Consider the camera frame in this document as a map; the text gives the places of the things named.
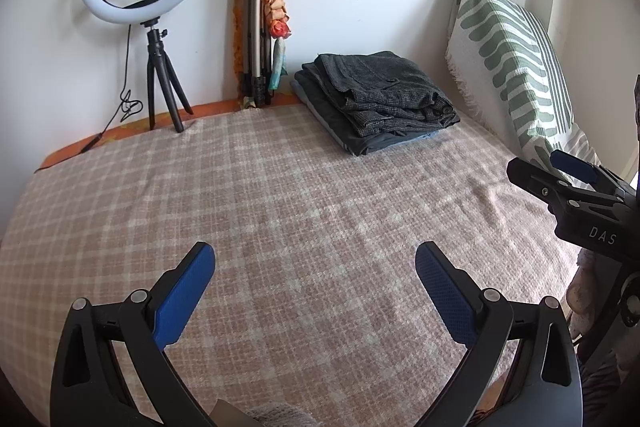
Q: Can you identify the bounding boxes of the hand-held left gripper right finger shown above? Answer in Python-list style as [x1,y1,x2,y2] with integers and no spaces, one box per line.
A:
[414,241,583,427]

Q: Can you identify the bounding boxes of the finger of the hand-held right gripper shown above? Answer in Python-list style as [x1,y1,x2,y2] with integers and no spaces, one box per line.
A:
[506,157,573,214]
[549,149,627,196]

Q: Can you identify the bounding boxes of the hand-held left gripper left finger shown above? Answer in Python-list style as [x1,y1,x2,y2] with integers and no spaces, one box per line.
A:
[50,241,217,427]

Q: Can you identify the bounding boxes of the grey tweed pants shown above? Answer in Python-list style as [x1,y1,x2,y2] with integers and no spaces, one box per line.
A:
[301,51,461,138]

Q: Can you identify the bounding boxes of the person's right forearm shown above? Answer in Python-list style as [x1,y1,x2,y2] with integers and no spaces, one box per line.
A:
[566,252,622,344]

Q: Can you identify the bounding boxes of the beige plaid blanket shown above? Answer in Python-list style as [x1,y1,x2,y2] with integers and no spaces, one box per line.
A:
[0,99,596,427]

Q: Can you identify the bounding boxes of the green striped pillow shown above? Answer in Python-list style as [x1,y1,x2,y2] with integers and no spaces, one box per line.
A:
[445,0,608,192]

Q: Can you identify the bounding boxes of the folded dark clothes pile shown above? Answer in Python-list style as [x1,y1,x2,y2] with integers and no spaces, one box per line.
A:
[294,62,441,156]

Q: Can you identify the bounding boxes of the black mini tripod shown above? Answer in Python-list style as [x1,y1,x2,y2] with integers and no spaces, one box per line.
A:
[141,21,195,134]

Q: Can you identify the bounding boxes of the folded silver tripod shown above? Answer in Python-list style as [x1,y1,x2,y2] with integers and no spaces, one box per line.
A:
[240,0,275,110]

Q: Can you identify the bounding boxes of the orange floral scarf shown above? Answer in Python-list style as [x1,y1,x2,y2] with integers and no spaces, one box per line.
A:
[231,0,291,108]

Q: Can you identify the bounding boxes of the black power cable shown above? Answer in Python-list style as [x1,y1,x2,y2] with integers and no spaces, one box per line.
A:
[77,24,133,155]

